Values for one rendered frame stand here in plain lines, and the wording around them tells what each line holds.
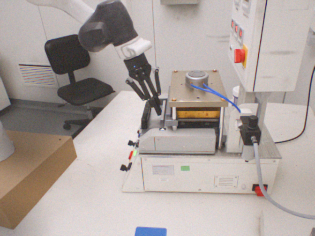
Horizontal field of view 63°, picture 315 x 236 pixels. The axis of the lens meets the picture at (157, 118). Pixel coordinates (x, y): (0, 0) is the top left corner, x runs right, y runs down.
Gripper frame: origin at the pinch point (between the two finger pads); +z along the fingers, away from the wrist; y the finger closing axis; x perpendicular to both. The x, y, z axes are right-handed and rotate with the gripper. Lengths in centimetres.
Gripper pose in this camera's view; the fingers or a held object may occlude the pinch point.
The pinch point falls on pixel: (156, 106)
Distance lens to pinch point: 95.9
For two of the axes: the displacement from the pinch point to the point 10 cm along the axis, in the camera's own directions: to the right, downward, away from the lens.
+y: -9.2, 2.9, 2.6
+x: -0.9, 5.1, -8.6
